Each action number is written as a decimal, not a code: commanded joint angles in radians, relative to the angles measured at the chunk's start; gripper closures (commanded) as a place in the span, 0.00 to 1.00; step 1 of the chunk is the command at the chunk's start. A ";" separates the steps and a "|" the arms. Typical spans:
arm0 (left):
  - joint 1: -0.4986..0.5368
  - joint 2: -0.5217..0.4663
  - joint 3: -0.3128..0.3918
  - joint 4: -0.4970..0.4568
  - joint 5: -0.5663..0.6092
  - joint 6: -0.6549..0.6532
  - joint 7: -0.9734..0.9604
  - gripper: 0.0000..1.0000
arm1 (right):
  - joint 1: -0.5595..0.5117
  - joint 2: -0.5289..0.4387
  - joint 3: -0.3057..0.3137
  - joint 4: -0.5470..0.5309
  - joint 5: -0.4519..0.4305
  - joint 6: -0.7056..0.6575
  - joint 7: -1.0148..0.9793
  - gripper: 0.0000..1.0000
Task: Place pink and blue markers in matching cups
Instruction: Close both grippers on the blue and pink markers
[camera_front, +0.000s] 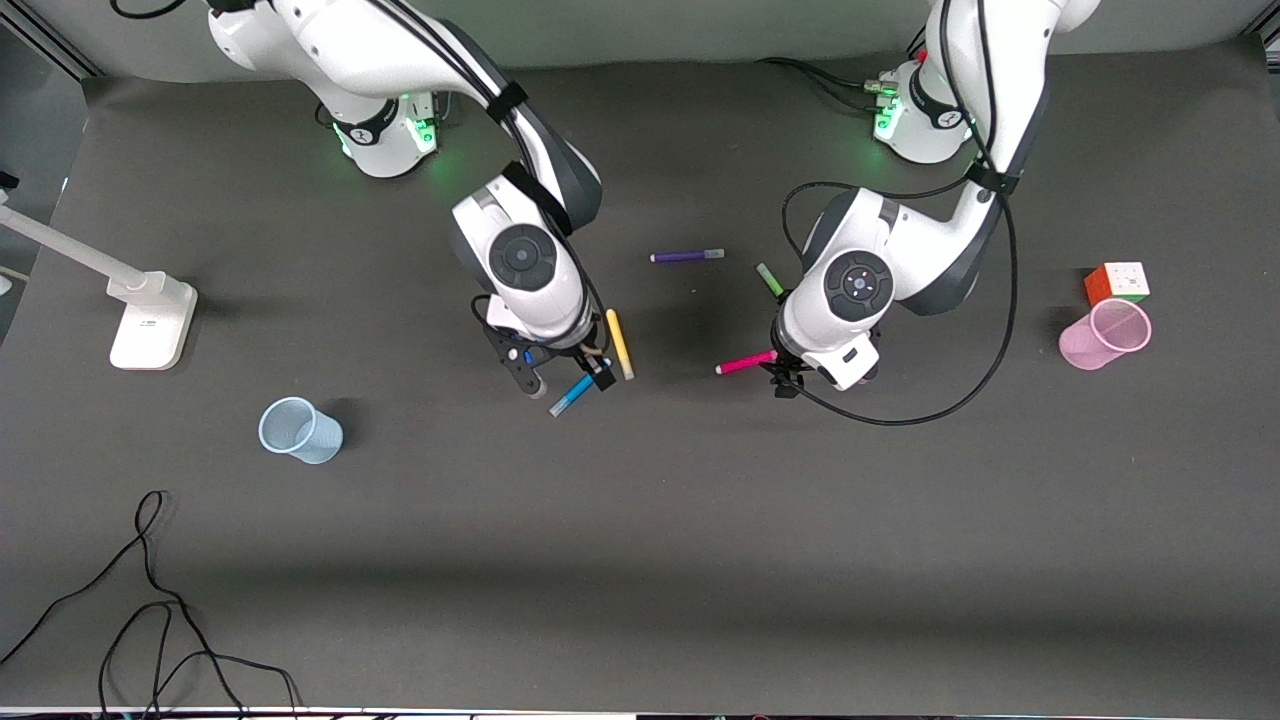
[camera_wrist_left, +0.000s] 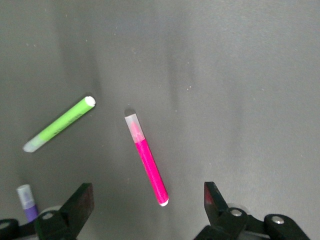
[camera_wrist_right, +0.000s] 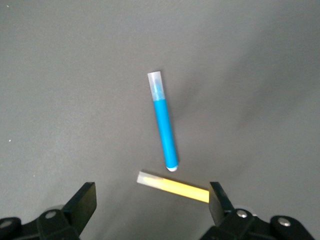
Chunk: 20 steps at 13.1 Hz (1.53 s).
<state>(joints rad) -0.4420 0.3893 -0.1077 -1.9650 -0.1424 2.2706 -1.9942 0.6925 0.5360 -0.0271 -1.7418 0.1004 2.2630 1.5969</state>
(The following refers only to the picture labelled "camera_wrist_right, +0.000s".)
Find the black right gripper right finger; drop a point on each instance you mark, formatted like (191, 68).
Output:
(237, 225)

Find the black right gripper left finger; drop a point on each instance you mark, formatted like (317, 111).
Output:
(62, 222)

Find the blue marker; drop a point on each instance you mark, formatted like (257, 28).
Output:
(163, 125)

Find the yellow marker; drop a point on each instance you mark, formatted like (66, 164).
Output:
(180, 188)

